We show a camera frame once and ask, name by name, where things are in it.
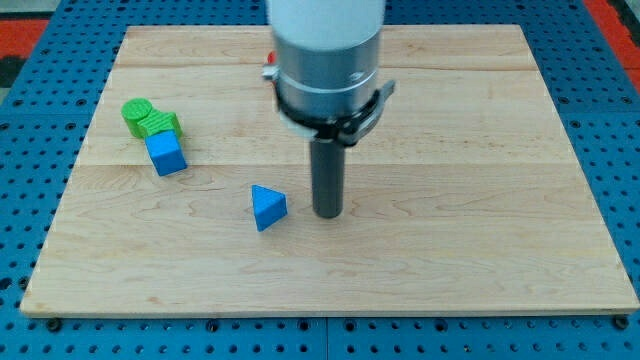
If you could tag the blue cube block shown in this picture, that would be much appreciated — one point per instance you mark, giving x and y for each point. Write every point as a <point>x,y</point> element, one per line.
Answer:
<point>165,152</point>

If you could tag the green star block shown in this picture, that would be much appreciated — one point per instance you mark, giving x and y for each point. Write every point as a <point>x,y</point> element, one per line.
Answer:
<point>157,122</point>

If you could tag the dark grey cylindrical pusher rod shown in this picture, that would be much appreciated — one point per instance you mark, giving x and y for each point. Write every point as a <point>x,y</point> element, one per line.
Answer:
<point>327,178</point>

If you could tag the green cylinder block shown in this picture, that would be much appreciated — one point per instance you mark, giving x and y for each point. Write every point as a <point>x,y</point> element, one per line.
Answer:
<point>134,111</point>

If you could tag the wooden board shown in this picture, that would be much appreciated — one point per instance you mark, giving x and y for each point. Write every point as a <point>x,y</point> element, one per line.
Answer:
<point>466,199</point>

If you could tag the blue triangle block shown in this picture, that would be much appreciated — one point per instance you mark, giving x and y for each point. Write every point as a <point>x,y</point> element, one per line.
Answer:
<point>269,206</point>

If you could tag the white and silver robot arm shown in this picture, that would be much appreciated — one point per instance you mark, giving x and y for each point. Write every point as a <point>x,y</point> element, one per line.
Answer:
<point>325,72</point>

